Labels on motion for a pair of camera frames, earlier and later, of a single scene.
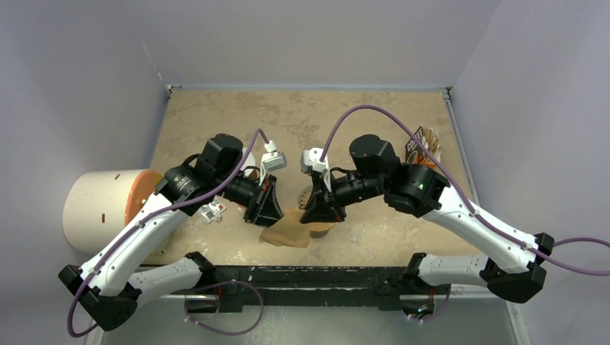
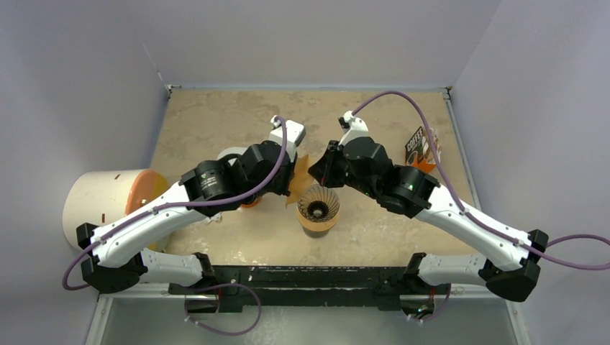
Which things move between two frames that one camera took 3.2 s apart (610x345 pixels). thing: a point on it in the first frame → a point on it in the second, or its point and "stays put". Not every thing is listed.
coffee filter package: x=415 y=154 stays put
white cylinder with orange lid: x=96 y=205 stays put
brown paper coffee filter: x=288 y=231 → x=301 y=180
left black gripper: x=269 y=214 → x=283 y=187
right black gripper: x=325 y=197 → x=329 y=168
